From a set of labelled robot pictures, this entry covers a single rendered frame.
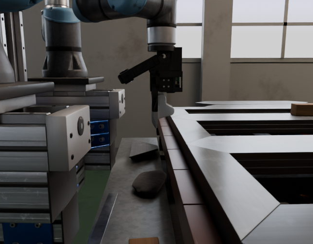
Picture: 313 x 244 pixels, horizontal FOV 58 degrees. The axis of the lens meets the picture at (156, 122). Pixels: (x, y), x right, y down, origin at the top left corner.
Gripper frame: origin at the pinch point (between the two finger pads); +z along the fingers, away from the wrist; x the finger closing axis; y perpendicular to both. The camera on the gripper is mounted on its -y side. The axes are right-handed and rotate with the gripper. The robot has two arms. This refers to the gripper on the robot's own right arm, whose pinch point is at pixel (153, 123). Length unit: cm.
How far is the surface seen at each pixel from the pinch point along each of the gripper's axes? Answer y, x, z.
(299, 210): 19.5, -38.1, 5.4
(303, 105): 66, 44, 1
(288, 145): 35.3, -4.1, 5.6
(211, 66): 72, 240, -17
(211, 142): 16.0, 0.2, 5.6
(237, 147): 21.4, -5.4, 5.6
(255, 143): 27.6, -1.3, 5.6
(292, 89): 173, 252, 9
